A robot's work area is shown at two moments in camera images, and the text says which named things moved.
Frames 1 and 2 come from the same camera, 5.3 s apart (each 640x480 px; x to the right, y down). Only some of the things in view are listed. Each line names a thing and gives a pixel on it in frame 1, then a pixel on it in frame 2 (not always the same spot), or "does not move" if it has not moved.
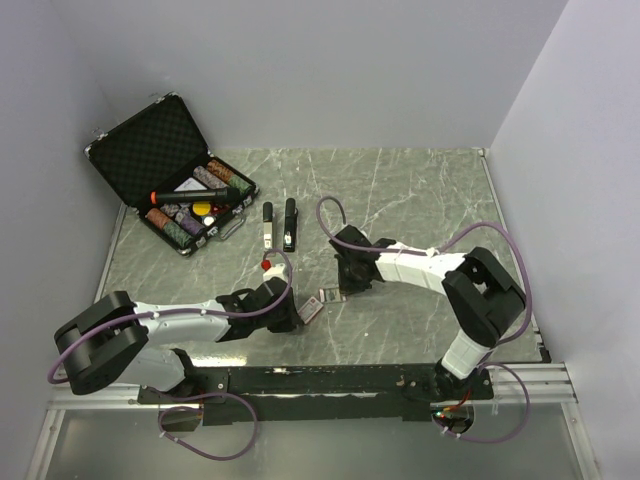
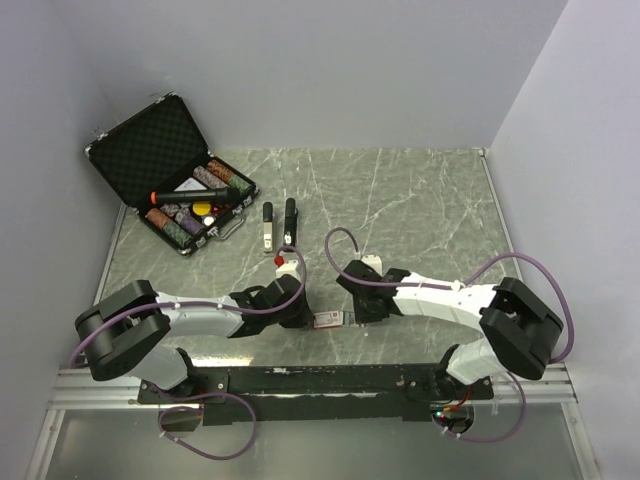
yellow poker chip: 201,208 does not move
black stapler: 290,225 does not move
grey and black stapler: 267,225 does not move
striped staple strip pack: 330,294 to 349,318
